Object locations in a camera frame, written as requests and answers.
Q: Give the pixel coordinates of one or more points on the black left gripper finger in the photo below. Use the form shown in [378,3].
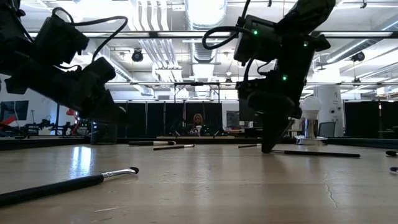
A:
[107,110]

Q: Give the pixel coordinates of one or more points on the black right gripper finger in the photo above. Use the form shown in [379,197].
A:
[272,133]

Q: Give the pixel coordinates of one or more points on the thin black makeup brush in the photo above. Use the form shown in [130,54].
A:
[248,146]
[172,147]

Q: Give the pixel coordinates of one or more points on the black makeup brush silver ferrule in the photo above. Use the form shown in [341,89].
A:
[146,143]

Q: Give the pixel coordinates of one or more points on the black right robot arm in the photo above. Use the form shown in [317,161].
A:
[308,15]

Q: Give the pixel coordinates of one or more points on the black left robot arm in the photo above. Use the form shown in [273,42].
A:
[14,34]

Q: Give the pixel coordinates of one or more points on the black background robot arm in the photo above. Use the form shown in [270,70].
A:
[40,126]

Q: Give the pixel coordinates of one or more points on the black mesh cup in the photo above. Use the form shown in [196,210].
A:
[105,135]

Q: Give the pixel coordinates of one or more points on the black computer monitor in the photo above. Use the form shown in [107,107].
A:
[244,113]

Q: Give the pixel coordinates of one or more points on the white bulb lamp chrome base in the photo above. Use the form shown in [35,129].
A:
[311,107]

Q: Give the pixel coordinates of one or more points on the grey office chair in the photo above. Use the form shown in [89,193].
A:
[327,129]

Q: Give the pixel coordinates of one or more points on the black ceiling fixture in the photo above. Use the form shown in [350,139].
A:
[137,56]

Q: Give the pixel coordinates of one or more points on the small white bulb lamp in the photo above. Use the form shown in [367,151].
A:
[198,129]

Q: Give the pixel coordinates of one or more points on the person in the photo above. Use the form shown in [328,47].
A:
[197,120]

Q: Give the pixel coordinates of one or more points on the black overhead beam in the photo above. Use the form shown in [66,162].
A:
[174,34]

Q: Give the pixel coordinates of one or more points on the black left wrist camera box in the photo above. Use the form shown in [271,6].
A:
[59,40]

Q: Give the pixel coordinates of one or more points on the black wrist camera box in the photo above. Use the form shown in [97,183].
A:
[255,43]
[59,40]

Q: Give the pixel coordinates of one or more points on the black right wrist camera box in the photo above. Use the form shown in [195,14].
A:
[255,43]

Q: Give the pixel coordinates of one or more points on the black partition wall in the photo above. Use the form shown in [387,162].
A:
[362,119]
[155,119]

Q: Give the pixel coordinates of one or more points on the dark wall screen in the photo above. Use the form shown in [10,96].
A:
[18,109]

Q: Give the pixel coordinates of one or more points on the black aluminium table frame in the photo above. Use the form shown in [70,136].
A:
[217,140]

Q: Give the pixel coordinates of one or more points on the black scaffold frame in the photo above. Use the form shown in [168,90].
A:
[199,83]

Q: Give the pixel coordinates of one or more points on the silver ceiling duct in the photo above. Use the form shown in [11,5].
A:
[205,12]

